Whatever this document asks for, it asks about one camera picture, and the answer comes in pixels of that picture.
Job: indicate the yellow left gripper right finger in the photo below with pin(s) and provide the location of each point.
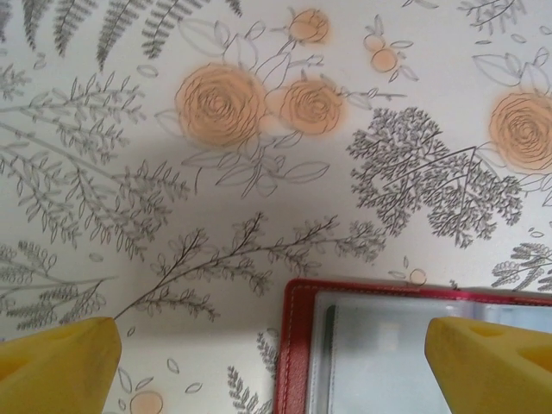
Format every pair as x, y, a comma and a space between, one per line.
496, 371

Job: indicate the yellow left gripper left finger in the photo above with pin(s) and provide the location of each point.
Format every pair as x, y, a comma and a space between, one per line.
56, 371

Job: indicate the red leather card holder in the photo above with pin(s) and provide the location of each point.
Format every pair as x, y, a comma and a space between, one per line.
297, 345

